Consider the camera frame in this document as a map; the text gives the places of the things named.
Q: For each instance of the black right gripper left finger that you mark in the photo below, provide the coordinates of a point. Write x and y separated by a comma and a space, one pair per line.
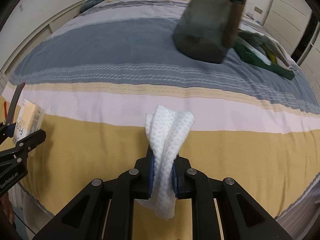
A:
103, 209

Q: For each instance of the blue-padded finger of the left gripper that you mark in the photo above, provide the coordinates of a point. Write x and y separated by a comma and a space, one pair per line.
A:
7, 128

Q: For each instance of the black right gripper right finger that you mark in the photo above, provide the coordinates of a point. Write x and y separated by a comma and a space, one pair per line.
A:
222, 209

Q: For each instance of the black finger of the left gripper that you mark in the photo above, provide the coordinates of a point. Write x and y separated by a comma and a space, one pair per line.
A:
24, 146

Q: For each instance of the white waffle cloth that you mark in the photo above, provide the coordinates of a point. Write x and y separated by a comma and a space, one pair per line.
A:
166, 131

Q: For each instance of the yellow textured cloth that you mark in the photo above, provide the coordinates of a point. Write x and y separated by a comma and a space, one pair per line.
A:
271, 56

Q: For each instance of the facial tissue pack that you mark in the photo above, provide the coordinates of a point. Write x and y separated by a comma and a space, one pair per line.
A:
29, 120

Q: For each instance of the grey fleece cloth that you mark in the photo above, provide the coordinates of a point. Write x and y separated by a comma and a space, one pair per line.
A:
256, 40

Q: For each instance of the striped bed cover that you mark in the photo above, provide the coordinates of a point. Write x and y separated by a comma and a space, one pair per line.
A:
102, 76

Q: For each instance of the teal cloth on nightstand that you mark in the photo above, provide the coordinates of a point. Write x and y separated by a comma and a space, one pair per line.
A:
89, 4

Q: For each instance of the green tray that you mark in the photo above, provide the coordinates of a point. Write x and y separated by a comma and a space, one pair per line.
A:
252, 56

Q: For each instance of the white wardrobe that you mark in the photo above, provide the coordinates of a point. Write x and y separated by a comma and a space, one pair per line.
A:
287, 21

